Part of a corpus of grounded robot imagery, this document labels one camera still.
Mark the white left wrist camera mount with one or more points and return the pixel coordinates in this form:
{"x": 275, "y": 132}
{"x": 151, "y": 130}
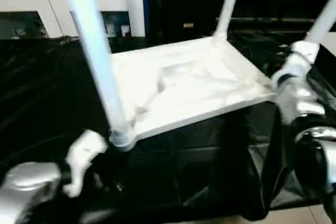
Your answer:
{"x": 81, "y": 153}

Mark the blue upright panel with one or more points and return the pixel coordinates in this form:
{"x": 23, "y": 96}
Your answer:
{"x": 149, "y": 3}

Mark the white plastic table top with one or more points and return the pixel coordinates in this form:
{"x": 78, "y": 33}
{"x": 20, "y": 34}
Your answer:
{"x": 197, "y": 82}

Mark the white cabinet with glass doors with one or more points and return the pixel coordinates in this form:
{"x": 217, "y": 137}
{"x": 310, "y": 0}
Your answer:
{"x": 26, "y": 1}

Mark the black mat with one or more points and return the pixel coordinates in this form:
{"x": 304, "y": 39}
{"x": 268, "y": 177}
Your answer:
{"x": 39, "y": 90}

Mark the white plastic table leg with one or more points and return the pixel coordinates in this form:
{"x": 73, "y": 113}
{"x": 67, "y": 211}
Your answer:
{"x": 321, "y": 24}
{"x": 99, "y": 64}
{"x": 228, "y": 6}

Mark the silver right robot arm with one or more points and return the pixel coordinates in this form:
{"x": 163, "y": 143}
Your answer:
{"x": 307, "y": 98}

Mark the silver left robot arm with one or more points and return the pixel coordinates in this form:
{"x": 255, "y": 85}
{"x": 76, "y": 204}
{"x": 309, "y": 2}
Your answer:
{"x": 26, "y": 182}

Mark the small tan block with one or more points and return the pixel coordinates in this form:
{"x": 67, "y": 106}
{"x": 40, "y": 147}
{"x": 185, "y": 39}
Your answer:
{"x": 187, "y": 25}

